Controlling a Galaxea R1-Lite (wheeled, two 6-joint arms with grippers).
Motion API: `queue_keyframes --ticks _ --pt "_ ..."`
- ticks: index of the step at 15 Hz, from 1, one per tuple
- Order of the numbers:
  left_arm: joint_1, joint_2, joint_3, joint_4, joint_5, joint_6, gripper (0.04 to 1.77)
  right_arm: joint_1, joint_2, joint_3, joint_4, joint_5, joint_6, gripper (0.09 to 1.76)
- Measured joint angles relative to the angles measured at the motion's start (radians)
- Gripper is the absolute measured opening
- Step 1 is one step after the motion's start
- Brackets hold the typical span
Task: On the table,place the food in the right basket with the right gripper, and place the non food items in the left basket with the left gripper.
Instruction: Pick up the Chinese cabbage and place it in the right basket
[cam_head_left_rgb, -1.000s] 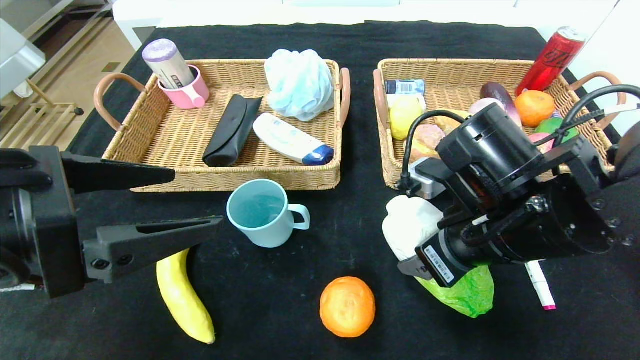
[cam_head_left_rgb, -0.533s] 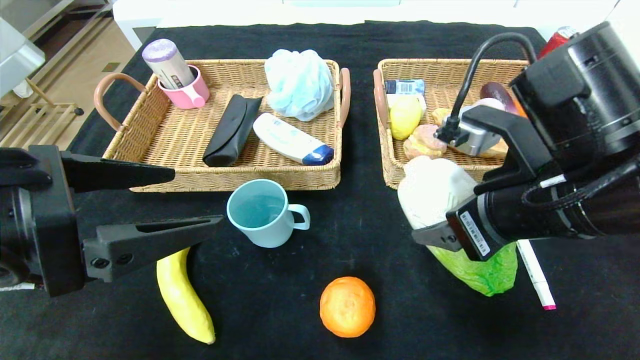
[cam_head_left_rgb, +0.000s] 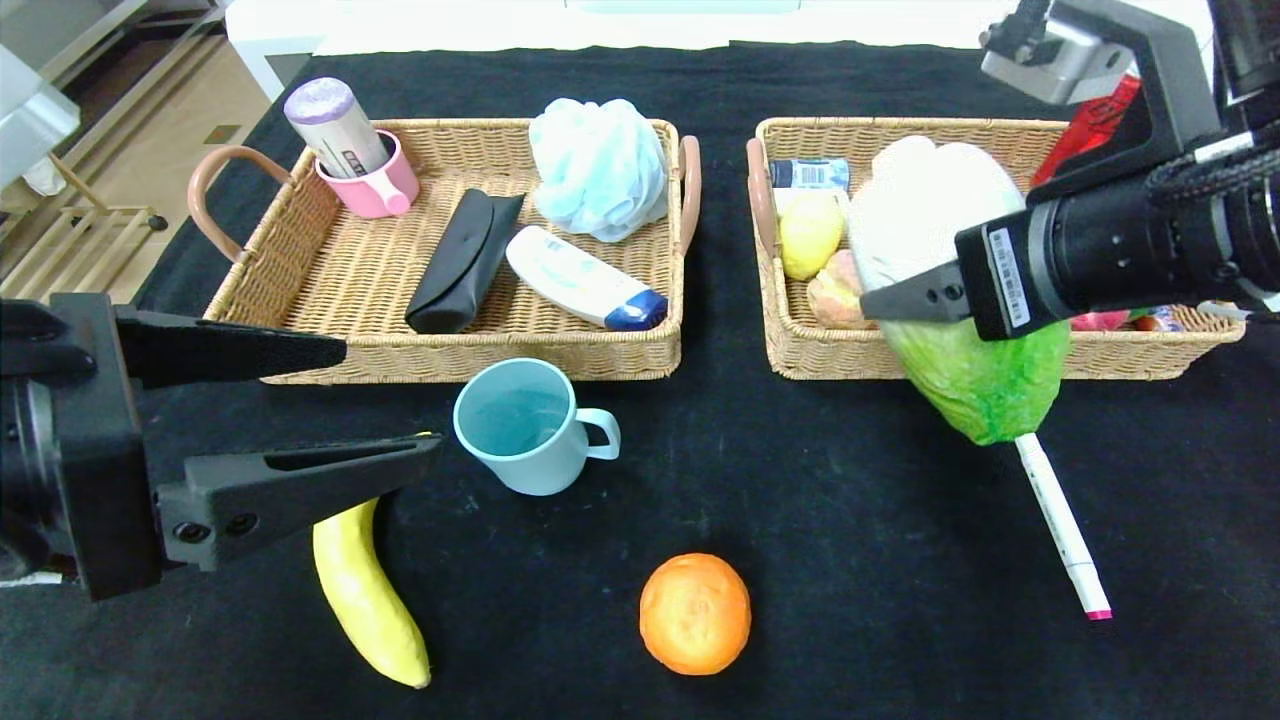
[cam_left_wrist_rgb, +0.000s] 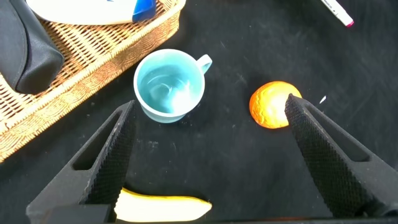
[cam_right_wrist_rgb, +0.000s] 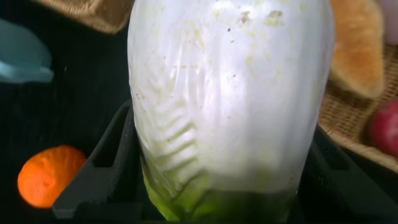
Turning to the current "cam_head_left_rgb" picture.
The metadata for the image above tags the light blue mug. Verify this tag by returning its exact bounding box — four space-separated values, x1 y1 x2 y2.
453 358 622 497

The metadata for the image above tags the pink plastic cup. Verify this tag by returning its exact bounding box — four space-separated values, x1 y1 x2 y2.
315 130 421 220

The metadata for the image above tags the white marker with pink cap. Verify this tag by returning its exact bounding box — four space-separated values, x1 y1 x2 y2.
1014 432 1113 622

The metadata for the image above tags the wooden platform with rails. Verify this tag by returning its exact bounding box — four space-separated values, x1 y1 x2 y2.
0 0 236 126

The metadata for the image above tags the yellow banana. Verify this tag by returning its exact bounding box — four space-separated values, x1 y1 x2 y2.
312 432 439 690

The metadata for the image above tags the white cloth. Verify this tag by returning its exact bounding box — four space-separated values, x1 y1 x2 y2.
0 45 83 198

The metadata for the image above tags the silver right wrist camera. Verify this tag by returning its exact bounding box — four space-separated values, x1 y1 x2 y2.
980 18 1136 107

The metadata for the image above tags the red soda can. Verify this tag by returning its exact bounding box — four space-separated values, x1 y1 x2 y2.
1030 75 1141 189

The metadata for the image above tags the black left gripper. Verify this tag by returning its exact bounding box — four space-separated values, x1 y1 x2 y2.
0 292 445 603

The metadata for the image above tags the grey tube with purple cap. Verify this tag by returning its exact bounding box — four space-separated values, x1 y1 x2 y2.
284 77 393 181

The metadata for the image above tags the white green napa cabbage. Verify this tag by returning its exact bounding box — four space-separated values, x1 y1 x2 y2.
848 135 1073 447

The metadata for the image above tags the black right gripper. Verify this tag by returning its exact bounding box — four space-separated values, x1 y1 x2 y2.
859 177 1176 341

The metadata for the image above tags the cream puff pastry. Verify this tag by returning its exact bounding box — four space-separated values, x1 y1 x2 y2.
807 250 869 329

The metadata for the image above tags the black braided cable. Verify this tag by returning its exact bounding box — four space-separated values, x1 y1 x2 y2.
1145 125 1280 201

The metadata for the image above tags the small white blue package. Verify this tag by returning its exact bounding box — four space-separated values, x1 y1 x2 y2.
768 158 854 216

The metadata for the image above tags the white bottle with blue cap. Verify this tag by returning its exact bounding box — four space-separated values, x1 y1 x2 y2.
505 225 669 332

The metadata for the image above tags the black right camera bracket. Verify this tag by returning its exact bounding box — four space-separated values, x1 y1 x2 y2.
1040 0 1226 201

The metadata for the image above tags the black glasses case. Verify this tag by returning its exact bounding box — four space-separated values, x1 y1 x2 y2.
405 189 527 335

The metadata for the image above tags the light blue bath pouf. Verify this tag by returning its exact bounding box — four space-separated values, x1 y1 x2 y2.
528 97 670 244

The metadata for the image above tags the orange fruit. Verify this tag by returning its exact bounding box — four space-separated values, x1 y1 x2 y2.
640 553 753 676

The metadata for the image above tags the wicker basket with brown handles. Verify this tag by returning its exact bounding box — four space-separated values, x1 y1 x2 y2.
187 118 703 387
745 117 1248 383

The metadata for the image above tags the yellow lemon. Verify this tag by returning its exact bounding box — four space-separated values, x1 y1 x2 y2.
779 192 847 282

